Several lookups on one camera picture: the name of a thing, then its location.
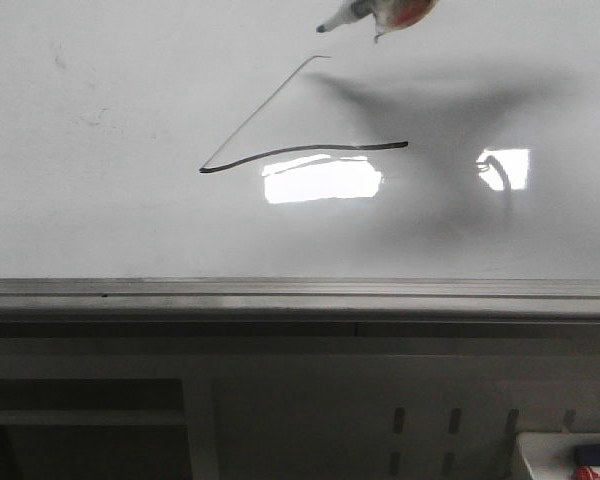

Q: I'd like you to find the grey perforated metal panel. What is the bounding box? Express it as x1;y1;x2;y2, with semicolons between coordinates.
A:
0;319;600;479

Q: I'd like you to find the white plastic marker tray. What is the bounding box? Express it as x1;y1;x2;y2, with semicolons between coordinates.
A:
509;432;600;480

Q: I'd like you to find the red capped marker in tray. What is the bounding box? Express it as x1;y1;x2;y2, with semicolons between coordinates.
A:
573;466;600;480

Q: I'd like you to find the white whiteboard with metal frame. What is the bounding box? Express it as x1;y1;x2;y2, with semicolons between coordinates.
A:
0;1;600;316

